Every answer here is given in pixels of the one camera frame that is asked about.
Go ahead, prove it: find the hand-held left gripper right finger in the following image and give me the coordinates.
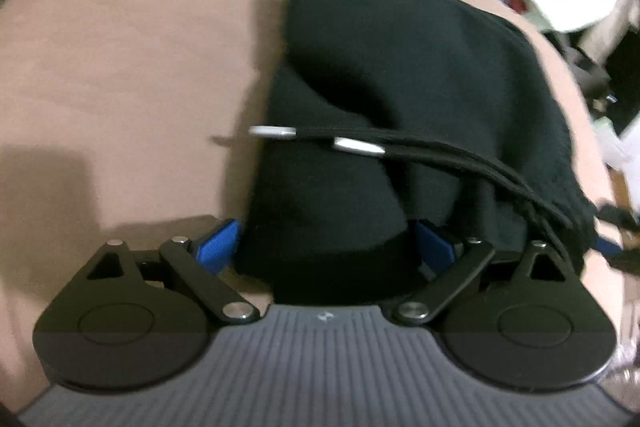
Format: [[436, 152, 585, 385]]
[[394, 219, 569, 328]]

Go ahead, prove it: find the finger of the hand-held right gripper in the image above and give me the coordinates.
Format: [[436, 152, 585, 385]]
[[594, 234, 625, 259], [597, 202, 640, 234]]

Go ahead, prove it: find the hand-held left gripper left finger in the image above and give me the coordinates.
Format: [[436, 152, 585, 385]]
[[86, 218, 261, 326]]

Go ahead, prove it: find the black hoodie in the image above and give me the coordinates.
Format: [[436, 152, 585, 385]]
[[234, 0, 599, 309]]

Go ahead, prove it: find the white paper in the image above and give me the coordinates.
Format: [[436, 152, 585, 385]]
[[594, 116, 640, 170]]

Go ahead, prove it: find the beige garment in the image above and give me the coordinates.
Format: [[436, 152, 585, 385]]
[[575, 0, 640, 58]]

